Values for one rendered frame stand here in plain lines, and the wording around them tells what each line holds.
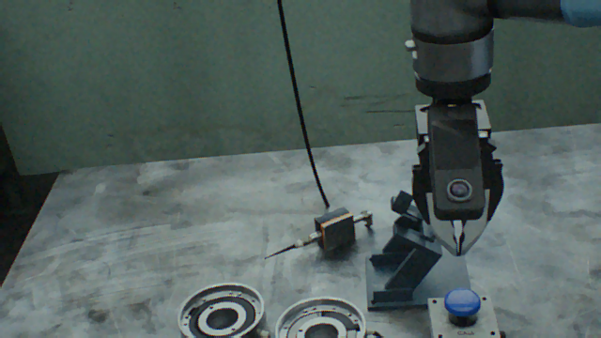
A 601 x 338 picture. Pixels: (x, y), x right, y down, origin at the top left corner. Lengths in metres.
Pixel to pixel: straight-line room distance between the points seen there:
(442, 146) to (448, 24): 0.11
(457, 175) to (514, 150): 0.57
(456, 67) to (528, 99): 1.92
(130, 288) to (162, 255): 0.07
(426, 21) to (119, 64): 1.95
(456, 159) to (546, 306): 0.32
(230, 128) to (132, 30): 0.43
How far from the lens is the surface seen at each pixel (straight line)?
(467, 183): 0.78
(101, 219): 1.32
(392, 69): 2.59
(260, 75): 2.60
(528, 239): 1.17
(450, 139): 0.81
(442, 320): 0.98
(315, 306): 1.03
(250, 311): 1.04
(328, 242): 1.15
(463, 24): 0.77
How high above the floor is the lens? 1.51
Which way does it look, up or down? 32 degrees down
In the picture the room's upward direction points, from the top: 8 degrees counter-clockwise
